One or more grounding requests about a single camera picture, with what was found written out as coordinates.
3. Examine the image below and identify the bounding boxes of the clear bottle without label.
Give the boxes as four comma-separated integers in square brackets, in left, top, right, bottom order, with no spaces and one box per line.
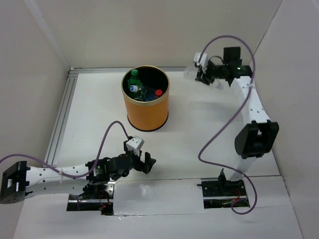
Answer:
[183,67,224,90]

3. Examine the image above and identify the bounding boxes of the clear bottle blue label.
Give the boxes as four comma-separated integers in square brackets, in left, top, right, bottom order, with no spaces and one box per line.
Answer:
[143,86,156,102]

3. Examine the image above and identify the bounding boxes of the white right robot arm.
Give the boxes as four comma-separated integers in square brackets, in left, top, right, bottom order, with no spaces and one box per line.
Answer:
[198,47,279,198]

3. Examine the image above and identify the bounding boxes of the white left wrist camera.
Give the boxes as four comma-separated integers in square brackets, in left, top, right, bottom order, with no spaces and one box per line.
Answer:
[127,135,145,156]

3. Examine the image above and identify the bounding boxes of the crushed green plastic bottle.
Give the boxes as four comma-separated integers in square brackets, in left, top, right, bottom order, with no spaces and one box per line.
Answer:
[128,69,142,88]

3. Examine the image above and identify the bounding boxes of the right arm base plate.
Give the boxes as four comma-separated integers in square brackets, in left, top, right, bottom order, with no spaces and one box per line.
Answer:
[197,180,250,209]

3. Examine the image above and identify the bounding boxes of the orange cylindrical bin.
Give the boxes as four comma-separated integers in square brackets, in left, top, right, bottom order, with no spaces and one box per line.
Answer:
[121,65,170,131]

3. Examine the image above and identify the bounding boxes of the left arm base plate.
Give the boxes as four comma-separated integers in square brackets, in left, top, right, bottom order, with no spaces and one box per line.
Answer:
[66,181,115,216]

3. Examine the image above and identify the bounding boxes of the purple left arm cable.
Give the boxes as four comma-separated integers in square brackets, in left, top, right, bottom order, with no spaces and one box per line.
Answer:
[0,120,132,212]

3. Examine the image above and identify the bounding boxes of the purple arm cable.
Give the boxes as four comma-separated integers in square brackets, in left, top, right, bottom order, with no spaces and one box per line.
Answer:
[0,120,132,212]
[197,35,258,215]

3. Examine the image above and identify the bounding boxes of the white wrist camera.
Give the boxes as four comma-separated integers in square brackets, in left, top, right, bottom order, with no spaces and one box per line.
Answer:
[127,135,145,156]
[193,52,209,73]

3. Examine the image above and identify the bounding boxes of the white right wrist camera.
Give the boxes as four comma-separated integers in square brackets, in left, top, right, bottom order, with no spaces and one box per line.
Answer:
[193,52,209,73]

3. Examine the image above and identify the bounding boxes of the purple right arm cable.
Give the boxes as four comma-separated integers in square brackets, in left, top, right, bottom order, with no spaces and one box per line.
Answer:
[197,35,258,215]

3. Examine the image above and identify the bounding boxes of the small clear bottle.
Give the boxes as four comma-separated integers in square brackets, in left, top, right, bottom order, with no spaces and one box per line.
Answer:
[130,85,145,101]

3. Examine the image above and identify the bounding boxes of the clear bottle red label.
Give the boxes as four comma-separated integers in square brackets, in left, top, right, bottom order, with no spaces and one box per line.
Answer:
[154,89,163,100]

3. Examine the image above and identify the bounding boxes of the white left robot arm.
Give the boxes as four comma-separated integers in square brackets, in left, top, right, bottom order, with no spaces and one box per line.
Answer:
[0,138,156,204]

